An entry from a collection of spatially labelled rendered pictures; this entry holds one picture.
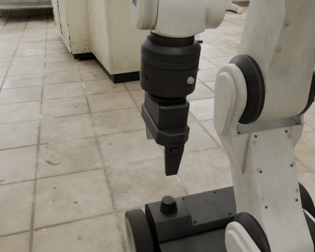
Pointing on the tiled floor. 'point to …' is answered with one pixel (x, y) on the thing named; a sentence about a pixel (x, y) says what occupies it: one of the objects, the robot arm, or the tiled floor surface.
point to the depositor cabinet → (73, 27)
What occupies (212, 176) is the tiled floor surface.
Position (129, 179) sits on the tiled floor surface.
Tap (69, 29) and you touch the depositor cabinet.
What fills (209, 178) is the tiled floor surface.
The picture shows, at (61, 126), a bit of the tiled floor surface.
